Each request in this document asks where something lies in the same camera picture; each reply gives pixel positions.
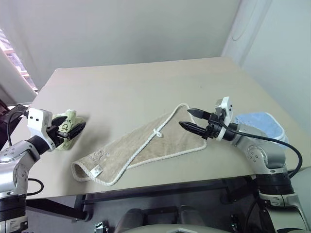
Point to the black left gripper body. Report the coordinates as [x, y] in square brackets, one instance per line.
[57, 136]

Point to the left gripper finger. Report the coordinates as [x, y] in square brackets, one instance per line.
[78, 130]
[59, 121]

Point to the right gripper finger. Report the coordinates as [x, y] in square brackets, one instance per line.
[200, 113]
[194, 129]

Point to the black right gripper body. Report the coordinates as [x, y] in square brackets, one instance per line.
[213, 126]

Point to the beige towel with white trim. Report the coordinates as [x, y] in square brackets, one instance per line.
[165, 143]

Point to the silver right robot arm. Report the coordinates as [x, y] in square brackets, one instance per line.
[272, 157]

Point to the green patterned cloth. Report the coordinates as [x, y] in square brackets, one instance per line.
[71, 116]

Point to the blue cloth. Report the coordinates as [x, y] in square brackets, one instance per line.
[262, 121]

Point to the window blind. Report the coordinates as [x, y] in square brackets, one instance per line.
[14, 60]

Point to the grey robot torso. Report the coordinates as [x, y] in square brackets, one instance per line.
[179, 229]

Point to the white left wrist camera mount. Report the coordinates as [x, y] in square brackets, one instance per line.
[36, 121]

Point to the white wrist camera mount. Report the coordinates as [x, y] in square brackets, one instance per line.
[228, 106]
[36, 121]

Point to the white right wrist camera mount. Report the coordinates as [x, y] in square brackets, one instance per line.
[228, 106]

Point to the black table frame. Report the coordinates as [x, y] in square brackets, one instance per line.
[158, 191]

